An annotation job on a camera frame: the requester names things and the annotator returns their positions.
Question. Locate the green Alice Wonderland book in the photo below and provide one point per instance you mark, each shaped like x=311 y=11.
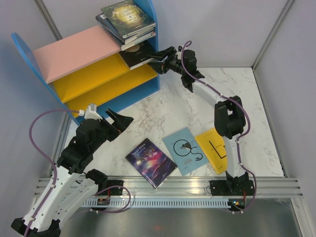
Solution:
x=128 y=18

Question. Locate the blue pink yellow bookshelf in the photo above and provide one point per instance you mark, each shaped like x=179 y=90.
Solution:
x=86 y=68

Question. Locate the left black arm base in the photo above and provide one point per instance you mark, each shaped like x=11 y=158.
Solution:
x=103 y=184

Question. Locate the white slotted cable duct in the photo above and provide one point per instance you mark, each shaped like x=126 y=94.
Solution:
x=120 y=202

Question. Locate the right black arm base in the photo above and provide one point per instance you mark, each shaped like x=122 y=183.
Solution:
x=233 y=186

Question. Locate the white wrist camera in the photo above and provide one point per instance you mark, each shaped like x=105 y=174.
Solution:
x=90 y=112
x=179 y=49

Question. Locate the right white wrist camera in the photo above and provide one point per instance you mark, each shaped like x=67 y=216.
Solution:
x=179 y=49

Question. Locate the light blue fish book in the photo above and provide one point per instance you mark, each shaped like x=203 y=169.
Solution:
x=185 y=151

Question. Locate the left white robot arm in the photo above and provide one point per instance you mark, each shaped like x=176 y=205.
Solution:
x=54 y=208

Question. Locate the yellow letter L book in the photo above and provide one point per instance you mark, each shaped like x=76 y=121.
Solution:
x=212 y=144

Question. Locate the black Moon and Sixpence book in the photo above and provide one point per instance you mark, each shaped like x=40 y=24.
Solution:
x=137 y=55

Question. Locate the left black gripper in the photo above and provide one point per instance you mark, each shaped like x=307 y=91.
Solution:
x=121 y=122

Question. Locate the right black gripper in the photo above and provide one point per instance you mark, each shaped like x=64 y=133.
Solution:
x=162 y=67

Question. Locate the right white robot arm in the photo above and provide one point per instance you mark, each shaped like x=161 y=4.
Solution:
x=230 y=117

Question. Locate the teal ocean cover book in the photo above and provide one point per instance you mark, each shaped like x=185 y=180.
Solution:
x=135 y=44

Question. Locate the dark purple book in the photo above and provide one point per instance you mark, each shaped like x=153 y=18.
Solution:
x=152 y=163

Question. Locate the aluminium mounting rail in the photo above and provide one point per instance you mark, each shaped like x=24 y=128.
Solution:
x=193 y=187

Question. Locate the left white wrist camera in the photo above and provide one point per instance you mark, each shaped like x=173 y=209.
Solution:
x=90 y=112

